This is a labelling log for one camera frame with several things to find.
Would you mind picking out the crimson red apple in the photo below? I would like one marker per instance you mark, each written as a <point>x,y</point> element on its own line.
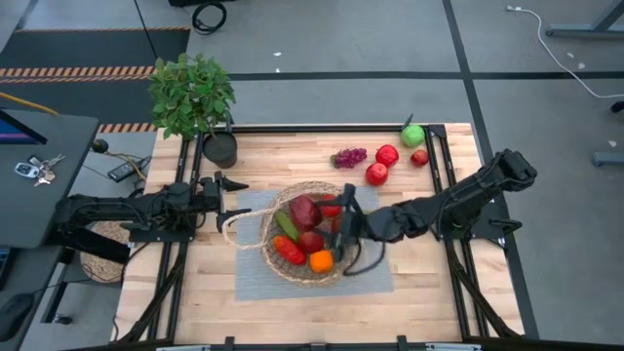
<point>311,242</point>

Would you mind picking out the potted green plant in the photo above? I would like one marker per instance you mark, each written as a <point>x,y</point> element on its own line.
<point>190,92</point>

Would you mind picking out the large dark maroon fruit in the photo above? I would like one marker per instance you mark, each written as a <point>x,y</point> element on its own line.
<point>304,213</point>

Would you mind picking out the purple grape bunch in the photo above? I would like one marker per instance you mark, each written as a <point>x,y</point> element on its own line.
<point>350,158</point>

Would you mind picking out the computer monitor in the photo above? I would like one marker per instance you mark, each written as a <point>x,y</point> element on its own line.
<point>14,134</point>

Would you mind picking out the dark grey desk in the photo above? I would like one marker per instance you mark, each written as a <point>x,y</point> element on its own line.
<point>39,209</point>

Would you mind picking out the small red apple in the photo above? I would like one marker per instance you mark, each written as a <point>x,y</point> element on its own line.
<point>419,158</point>

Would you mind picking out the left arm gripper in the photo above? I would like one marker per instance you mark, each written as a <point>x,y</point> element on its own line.
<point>210,195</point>

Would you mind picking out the orange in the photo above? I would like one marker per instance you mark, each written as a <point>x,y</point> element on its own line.
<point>322,261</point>

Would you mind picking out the black hazard-striped floor mat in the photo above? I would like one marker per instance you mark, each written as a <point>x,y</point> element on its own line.
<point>97,49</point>

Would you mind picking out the long red pepper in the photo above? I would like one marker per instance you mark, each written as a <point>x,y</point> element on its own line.
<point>289,249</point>

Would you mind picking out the round woven mat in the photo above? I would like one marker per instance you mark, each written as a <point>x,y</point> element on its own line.
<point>100,268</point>

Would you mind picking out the black caster wheel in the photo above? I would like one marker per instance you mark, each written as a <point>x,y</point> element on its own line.
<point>618,106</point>

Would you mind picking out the woven wicker basket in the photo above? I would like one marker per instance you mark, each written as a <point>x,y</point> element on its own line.
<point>292,274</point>

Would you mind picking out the black power adapter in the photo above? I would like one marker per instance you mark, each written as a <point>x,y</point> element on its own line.
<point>124,170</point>

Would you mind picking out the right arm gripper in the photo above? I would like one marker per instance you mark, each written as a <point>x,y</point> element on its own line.
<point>355,224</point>

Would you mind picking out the grey woven placemat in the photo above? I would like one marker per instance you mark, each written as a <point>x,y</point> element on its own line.
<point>253,283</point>

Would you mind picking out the grey metal furniture foot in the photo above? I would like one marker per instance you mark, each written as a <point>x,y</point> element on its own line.
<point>607,159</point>

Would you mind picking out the black computer mouse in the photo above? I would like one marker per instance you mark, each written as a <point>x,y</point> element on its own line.
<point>14,312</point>

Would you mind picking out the grey metal table base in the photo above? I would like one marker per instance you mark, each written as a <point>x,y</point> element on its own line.
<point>585,31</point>

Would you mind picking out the key bunch with fob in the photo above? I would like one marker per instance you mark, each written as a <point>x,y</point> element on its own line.
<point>27,169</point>

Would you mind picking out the green apple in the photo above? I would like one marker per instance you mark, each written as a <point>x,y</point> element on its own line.
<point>413,136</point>

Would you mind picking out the black round knob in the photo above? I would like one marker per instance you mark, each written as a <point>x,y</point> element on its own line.
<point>100,145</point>

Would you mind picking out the red tomato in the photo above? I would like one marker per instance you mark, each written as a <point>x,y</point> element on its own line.
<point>331,211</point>

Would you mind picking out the black aluminium table frame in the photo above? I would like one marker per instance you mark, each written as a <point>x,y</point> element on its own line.
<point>341,128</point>

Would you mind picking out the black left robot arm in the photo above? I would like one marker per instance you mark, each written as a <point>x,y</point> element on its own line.
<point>97,208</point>

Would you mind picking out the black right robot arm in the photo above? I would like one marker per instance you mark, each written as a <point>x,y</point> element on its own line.
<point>468,200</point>

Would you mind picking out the green cucumber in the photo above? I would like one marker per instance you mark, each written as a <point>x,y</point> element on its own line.
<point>286,225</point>

